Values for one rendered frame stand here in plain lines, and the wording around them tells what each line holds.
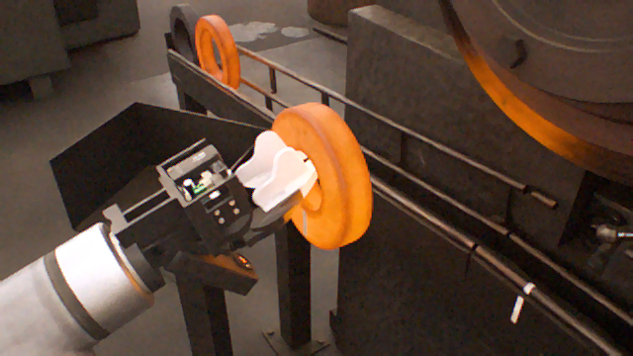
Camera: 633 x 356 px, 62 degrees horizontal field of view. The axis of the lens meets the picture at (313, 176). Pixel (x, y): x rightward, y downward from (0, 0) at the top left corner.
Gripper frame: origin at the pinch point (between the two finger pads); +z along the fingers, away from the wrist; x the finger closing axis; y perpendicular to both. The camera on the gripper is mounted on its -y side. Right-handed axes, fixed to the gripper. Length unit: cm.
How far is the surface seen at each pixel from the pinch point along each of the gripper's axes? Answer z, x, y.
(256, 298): -8, 55, -86
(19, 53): -33, 219, -54
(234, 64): 14, 64, -23
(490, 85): 17.8, -6.8, 2.4
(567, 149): 17.1, -16.5, 0.1
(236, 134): 0.7, 31.9, -15.5
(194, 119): -3.4, 38.4, -13.0
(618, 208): 26.5, -17.5, -14.9
